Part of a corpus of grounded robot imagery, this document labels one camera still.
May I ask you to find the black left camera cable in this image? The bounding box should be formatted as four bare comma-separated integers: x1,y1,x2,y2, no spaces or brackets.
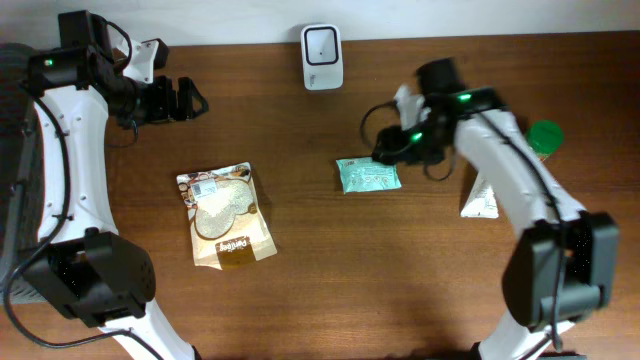
104,117,140,150

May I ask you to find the white cosmetic tube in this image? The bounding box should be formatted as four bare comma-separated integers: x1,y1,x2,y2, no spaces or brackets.
460,173,499,219

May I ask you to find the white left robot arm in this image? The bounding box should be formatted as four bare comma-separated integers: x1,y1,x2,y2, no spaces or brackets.
1,10,209,359

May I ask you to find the green lid jar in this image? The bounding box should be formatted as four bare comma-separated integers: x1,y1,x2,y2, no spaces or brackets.
525,120,564,161

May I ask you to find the teal wipes packet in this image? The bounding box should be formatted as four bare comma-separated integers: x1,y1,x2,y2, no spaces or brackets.
336,157,402,193

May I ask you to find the white barcode scanner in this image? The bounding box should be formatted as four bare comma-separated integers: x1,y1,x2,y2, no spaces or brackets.
300,24,344,91

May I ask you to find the beige snack bag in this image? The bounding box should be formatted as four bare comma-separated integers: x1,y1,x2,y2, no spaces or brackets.
176,162,277,270

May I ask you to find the black camera cable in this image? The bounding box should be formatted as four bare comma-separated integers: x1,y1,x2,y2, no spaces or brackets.
359,99,457,182
104,117,140,150

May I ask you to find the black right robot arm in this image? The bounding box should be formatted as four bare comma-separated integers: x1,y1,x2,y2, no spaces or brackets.
371,58,620,359

